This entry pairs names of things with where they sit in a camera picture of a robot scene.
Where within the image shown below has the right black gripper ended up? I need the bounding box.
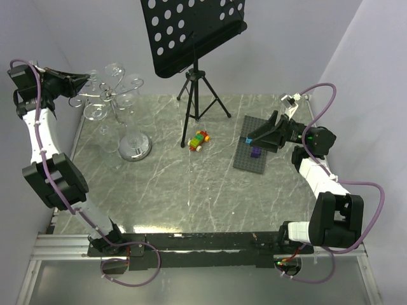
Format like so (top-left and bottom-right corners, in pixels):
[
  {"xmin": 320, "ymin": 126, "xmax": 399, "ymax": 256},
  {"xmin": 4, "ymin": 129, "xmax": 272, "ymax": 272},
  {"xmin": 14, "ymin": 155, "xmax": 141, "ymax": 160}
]
[{"xmin": 247, "ymin": 111, "xmax": 314, "ymax": 154}]

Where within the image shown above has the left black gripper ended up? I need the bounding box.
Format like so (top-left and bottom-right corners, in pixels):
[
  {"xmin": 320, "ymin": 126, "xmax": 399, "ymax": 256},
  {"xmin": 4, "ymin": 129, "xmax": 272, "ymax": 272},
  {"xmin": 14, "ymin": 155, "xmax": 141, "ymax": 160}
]
[{"xmin": 38, "ymin": 68, "xmax": 90, "ymax": 100}]

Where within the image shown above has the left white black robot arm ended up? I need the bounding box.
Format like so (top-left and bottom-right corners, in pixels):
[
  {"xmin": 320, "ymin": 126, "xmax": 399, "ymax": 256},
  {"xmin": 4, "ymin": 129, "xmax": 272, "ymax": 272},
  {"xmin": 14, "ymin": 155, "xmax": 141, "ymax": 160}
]
[{"xmin": 7, "ymin": 59, "xmax": 126, "ymax": 255}]

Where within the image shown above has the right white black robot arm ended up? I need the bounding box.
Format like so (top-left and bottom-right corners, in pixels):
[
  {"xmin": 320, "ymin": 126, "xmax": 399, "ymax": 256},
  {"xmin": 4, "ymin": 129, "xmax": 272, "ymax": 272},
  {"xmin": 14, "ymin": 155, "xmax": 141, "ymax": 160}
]
[{"xmin": 247, "ymin": 111, "xmax": 364, "ymax": 253}]

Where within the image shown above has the chrome wine glass rack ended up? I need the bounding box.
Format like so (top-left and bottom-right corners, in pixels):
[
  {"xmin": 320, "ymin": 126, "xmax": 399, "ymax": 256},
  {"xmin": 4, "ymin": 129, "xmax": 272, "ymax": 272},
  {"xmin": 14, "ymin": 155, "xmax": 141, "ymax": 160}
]
[{"xmin": 74, "ymin": 67, "xmax": 153, "ymax": 162}]

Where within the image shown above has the purple lego brick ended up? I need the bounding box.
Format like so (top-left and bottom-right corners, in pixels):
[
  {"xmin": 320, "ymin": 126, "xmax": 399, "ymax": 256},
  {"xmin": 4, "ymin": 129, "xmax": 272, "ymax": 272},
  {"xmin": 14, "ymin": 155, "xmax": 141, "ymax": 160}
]
[{"xmin": 251, "ymin": 147, "xmax": 261, "ymax": 159}]

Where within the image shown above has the colourful lego toy car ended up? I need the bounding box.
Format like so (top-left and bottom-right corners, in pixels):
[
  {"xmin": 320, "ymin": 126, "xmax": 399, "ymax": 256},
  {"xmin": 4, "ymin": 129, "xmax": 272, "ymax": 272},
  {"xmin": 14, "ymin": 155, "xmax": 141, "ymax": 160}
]
[{"xmin": 188, "ymin": 131, "xmax": 210, "ymax": 152}]

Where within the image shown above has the black perforated music stand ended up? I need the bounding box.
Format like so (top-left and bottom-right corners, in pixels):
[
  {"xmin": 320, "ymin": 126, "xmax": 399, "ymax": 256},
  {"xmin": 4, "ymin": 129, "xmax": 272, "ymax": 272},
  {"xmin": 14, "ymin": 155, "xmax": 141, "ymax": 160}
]
[{"xmin": 141, "ymin": 1, "xmax": 247, "ymax": 132}]

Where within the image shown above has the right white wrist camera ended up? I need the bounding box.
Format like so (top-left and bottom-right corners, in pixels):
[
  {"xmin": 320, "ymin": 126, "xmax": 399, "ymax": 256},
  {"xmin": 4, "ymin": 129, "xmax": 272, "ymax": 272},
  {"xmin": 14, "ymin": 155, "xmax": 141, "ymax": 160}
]
[{"xmin": 279, "ymin": 93, "xmax": 301, "ymax": 120}]

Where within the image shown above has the purple cable loop under rail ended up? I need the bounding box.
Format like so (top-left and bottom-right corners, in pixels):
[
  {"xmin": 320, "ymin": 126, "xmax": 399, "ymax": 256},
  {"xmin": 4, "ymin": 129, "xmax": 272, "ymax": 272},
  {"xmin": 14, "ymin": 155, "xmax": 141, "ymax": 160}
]
[{"xmin": 100, "ymin": 242, "xmax": 162, "ymax": 289}]

